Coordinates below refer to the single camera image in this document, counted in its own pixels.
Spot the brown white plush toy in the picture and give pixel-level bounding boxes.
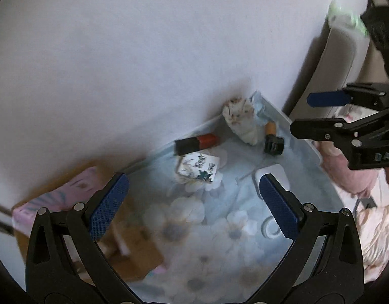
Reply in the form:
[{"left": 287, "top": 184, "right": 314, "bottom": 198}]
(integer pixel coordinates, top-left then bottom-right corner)
[{"left": 222, "top": 98, "right": 259, "bottom": 146}]

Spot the pink floral bedding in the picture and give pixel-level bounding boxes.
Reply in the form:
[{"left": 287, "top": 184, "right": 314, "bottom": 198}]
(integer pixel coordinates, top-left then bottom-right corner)
[{"left": 314, "top": 141, "right": 389, "bottom": 283}]

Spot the small black capped orange bottle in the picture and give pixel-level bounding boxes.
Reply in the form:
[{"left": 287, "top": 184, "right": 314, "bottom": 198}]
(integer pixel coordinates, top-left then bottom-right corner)
[{"left": 264, "top": 122, "right": 285, "bottom": 156}]

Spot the brown cardboard box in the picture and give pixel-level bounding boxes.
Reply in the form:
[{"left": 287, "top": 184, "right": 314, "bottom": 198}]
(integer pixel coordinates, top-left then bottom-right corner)
[{"left": 12, "top": 162, "right": 164, "bottom": 282}]

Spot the white rounded plastic lid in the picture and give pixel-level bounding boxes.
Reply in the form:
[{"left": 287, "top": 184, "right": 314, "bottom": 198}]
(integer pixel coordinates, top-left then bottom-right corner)
[{"left": 252, "top": 164, "right": 291, "bottom": 202}]

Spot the pink teal sunburst paper liner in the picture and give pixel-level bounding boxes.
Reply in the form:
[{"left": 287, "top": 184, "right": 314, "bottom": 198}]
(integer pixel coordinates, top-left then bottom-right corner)
[{"left": 12, "top": 167, "right": 104, "bottom": 237}]

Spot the white printed paper packet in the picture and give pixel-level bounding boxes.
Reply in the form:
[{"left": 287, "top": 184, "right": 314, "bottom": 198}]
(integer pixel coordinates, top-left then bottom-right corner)
[{"left": 177, "top": 152, "right": 220, "bottom": 183}]

